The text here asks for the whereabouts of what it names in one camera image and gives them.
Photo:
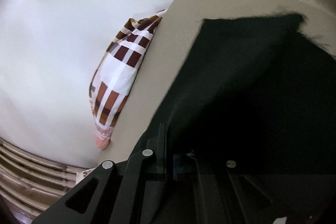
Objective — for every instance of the black pants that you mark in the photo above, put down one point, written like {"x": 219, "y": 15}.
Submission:
{"x": 250, "y": 127}

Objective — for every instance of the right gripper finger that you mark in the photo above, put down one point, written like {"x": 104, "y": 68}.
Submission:
{"x": 124, "y": 192}

